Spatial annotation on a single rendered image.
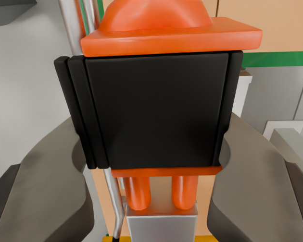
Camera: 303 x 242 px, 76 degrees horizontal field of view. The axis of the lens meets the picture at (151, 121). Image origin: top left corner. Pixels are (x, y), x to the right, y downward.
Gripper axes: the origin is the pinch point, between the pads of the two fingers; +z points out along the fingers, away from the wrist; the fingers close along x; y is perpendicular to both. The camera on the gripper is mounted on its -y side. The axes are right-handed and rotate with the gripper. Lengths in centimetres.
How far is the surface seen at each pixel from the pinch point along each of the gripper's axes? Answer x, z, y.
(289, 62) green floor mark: 89, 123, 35
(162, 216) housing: 0.6, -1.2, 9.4
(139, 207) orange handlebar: -1.3, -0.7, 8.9
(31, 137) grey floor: -110, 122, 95
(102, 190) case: -17, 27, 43
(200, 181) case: 12.4, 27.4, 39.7
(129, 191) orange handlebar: -2.0, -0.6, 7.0
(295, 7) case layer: 48, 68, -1
